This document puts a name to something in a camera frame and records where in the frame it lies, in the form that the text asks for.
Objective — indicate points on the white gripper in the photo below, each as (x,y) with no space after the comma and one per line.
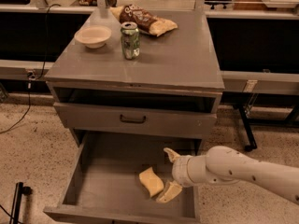
(179,171)

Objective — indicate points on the yellow sponge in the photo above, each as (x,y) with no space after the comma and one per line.
(151,182)

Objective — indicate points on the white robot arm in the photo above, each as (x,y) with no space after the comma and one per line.
(223,166)

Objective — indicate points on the open grey bottom drawer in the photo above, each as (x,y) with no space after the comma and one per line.
(104,187)

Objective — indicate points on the grey metal drawer cabinet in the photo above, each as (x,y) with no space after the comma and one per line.
(177,71)

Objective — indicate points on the black table leg with caster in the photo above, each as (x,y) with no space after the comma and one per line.
(252,143)

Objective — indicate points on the green soda can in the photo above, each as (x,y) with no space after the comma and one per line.
(130,40)

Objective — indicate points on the brown chip bag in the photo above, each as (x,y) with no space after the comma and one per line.
(145,21)

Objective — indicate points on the black stand lower left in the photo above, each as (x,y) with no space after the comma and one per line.
(20,191)

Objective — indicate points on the white bowl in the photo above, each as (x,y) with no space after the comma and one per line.
(93,37)

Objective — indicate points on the closed grey drawer with handle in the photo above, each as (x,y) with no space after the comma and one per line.
(135,120)

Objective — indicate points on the grey bench rail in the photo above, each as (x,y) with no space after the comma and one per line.
(23,70)

